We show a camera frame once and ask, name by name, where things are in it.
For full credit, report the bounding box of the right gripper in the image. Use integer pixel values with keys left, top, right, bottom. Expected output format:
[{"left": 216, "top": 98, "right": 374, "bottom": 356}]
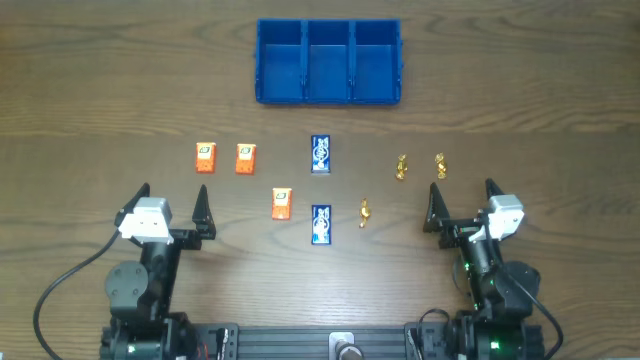
[{"left": 422, "top": 177, "right": 506, "bottom": 250}]

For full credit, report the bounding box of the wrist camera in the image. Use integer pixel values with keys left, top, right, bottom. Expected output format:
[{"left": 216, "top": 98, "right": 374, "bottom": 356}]
[
  {"left": 480, "top": 194, "right": 526, "bottom": 243},
  {"left": 117, "top": 196, "right": 175, "bottom": 246}
]

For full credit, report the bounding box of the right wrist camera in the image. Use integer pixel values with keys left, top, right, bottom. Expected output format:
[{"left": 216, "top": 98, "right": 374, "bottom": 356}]
[{"left": 480, "top": 194, "right": 526, "bottom": 243}]

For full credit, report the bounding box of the blue candy pack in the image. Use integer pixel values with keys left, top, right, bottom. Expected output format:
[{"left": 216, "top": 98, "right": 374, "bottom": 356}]
[
  {"left": 310, "top": 203, "right": 333, "bottom": 246},
  {"left": 310, "top": 134, "right": 332, "bottom": 175}
]

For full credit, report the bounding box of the black cable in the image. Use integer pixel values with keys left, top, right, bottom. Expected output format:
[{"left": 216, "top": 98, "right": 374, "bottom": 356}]
[
  {"left": 32, "top": 228, "right": 123, "bottom": 360},
  {"left": 499, "top": 267, "right": 566, "bottom": 360}
]

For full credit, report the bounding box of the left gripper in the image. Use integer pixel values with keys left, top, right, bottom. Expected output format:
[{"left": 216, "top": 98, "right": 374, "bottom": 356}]
[{"left": 114, "top": 182, "right": 218, "bottom": 252}]

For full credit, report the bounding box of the blue tray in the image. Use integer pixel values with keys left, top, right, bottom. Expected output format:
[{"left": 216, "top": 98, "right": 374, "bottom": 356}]
[{"left": 254, "top": 18, "right": 404, "bottom": 107}]

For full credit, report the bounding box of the orange candy box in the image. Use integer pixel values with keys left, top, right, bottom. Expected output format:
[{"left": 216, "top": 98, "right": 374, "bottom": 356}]
[
  {"left": 194, "top": 141, "right": 218, "bottom": 175},
  {"left": 271, "top": 187, "right": 294, "bottom": 222},
  {"left": 234, "top": 143, "right": 258, "bottom": 176}
]

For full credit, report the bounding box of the mounting rail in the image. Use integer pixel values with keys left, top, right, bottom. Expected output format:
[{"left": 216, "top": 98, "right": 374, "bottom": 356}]
[{"left": 99, "top": 322, "right": 545, "bottom": 360}]

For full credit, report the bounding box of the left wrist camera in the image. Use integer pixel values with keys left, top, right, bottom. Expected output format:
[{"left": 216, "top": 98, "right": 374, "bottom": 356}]
[{"left": 117, "top": 196, "right": 175, "bottom": 246}]

